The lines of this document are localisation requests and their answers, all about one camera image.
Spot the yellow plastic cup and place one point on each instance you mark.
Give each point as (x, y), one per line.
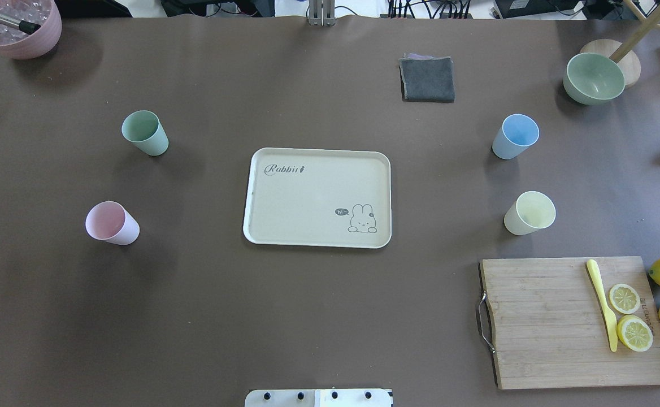
(530, 212)

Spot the pink plastic cup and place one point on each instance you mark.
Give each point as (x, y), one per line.
(108, 221)

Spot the cream rabbit tray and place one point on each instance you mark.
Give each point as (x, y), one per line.
(318, 197)

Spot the grey folded cloth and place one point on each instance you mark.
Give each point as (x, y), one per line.
(425, 78)

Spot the blue plastic cup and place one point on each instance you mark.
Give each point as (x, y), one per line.
(517, 133)

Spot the green plastic cup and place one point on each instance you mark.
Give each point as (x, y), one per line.
(144, 130)

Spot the wooden cutting board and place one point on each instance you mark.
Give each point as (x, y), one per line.
(547, 328)

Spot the green bowl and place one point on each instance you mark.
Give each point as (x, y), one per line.
(592, 79)

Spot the yellow plastic knife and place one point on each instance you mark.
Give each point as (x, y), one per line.
(609, 317)

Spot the lemon slice upper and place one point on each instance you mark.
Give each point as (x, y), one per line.
(624, 299)

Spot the lemon slice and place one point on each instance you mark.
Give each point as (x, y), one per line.
(634, 333)
(624, 299)

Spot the wooden cup stand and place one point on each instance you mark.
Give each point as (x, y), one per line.
(622, 53)

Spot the lemon slice lower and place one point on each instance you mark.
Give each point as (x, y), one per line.
(634, 333)

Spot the pink bowl with ice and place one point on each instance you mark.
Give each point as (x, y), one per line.
(18, 45)

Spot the metal tongs in bowl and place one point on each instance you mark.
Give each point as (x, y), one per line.
(20, 25)

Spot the aluminium frame post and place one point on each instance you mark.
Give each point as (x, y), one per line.
(321, 13)

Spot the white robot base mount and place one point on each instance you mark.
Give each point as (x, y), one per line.
(320, 397)

